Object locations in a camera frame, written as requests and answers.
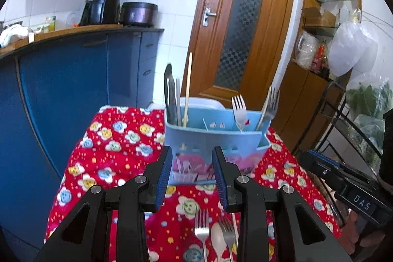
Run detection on wooden chopstick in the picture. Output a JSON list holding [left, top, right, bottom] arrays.
[[182, 52, 193, 128], [232, 213, 240, 253]]

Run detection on red label bottle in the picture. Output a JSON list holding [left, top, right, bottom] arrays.
[[311, 39, 330, 75]]

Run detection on red smiley flower tablecloth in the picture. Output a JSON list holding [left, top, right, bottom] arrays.
[[44, 105, 342, 262]]

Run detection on wooden shelf unit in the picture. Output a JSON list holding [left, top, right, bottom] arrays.
[[278, 0, 363, 153]]

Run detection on person's right hand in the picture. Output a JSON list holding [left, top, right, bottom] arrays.
[[341, 208, 393, 258]]

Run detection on metal door handle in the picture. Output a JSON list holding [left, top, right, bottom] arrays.
[[203, 8, 217, 27]]

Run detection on cardboard box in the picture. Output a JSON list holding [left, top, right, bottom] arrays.
[[301, 7, 337, 28]]

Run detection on white cloth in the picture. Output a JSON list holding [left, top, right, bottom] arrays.
[[0, 24, 30, 48]]

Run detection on clear bag of goods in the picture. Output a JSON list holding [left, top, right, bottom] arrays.
[[295, 31, 320, 69]]

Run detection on wooden door with glass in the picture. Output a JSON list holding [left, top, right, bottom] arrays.
[[187, 0, 298, 106]]

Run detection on beige plastic spoon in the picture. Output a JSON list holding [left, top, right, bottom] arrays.
[[210, 223, 228, 262]]

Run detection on bag of green vegetables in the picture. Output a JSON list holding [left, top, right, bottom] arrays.
[[346, 73, 393, 172]]

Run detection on metal fork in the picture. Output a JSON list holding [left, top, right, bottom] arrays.
[[219, 217, 238, 262], [232, 95, 248, 132], [261, 87, 281, 127], [194, 208, 210, 262]]

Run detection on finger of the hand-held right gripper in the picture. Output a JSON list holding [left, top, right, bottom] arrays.
[[299, 149, 341, 181]]

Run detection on blue kitchen counter cabinet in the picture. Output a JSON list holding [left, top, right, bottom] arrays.
[[0, 27, 165, 252]]

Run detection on metal chopstick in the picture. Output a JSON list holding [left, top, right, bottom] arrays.
[[176, 78, 182, 126]]

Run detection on white plastic tub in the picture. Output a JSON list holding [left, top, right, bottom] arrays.
[[180, 97, 227, 111]]

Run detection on light blue utensil holder box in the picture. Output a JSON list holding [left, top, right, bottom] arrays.
[[164, 107, 271, 186]]

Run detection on dark cooking pot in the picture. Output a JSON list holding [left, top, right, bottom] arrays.
[[120, 2, 159, 28]]

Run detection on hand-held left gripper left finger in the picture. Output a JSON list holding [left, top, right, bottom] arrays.
[[34, 145, 174, 262]]

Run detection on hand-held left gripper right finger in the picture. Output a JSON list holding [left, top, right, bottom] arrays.
[[211, 146, 353, 262]]

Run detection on black air fryer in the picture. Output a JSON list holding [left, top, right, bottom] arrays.
[[79, 0, 121, 26]]

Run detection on white plastic bag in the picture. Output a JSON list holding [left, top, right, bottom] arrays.
[[330, 21, 378, 77]]

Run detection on green printed carton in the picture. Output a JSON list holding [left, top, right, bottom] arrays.
[[44, 16, 57, 32]]

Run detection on black wire rack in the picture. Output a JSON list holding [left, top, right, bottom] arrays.
[[313, 81, 393, 187]]

